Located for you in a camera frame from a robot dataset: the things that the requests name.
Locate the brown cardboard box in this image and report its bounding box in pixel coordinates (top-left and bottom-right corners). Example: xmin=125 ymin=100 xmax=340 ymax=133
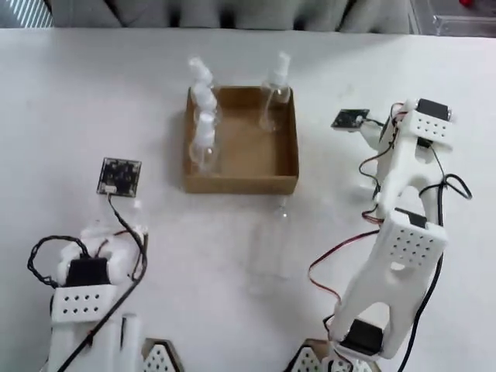
xmin=181 ymin=85 xmax=301 ymax=195

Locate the clear bottle with spray top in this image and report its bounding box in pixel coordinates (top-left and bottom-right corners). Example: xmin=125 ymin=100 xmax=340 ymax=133
xmin=191 ymin=81 xmax=219 ymax=118
xmin=258 ymin=51 xmax=293 ymax=133
xmin=188 ymin=57 xmax=214 ymax=91
xmin=188 ymin=111 xmax=219 ymax=174

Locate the clear bottle without top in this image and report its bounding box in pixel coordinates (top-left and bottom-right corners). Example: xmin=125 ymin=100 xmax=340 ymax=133
xmin=246 ymin=196 xmax=292 ymax=296

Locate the clear plastic container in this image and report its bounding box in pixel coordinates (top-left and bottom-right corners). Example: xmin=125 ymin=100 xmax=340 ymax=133
xmin=409 ymin=0 xmax=496 ymax=39

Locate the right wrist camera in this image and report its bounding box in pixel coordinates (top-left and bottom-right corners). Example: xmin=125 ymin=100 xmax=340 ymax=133
xmin=330 ymin=108 xmax=370 ymax=133

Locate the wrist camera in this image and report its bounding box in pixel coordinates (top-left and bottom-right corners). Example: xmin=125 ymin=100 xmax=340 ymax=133
xmin=95 ymin=157 xmax=143 ymax=197
xmin=330 ymin=108 xmax=370 ymax=133

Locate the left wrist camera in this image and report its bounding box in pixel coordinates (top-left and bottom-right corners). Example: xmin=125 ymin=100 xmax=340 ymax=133
xmin=95 ymin=157 xmax=143 ymax=197

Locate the black cable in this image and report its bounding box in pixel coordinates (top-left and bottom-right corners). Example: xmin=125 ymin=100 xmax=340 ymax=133
xmin=389 ymin=216 xmax=446 ymax=372
xmin=45 ymin=193 xmax=151 ymax=371

